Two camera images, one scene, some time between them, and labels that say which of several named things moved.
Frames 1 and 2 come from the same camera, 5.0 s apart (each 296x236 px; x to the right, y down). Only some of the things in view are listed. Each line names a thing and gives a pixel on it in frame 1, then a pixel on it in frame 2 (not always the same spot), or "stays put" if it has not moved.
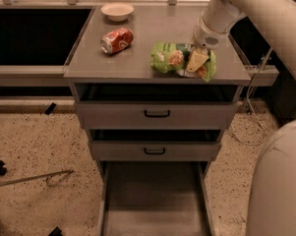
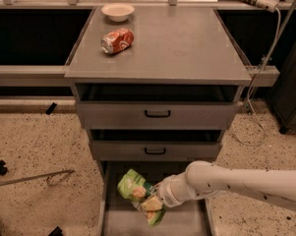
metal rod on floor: [48, 176] stays put
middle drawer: [154, 145] stays put
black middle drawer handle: [145, 150] stays put
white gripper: [206, 37] → [167, 190]
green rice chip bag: [168, 57] → [133, 187]
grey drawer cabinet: [156, 106] stays put
